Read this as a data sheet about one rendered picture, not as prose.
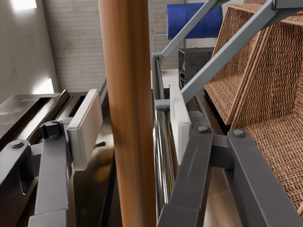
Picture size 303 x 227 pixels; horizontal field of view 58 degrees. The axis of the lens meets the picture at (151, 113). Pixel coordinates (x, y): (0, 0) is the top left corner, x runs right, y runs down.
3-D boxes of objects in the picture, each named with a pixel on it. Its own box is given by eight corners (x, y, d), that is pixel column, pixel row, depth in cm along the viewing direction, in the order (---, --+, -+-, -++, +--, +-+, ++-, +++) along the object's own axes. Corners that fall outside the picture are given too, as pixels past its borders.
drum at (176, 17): (221, 40, 450) (167, 43, 450) (213, 34, 504) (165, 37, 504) (223, 2, 425) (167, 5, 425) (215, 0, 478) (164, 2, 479)
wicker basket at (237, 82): (286, 125, 123) (225, 128, 123) (245, 83, 174) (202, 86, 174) (308, 10, 102) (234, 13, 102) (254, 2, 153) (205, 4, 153)
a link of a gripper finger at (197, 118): (195, 149, 14) (253, 147, 14) (183, 111, 19) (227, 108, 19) (195, 173, 15) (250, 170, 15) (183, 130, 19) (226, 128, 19)
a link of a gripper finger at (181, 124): (178, 123, 15) (191, 122, 15) (169, 84, 22) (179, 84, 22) (178, 167, 17) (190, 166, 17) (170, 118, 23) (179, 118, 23)
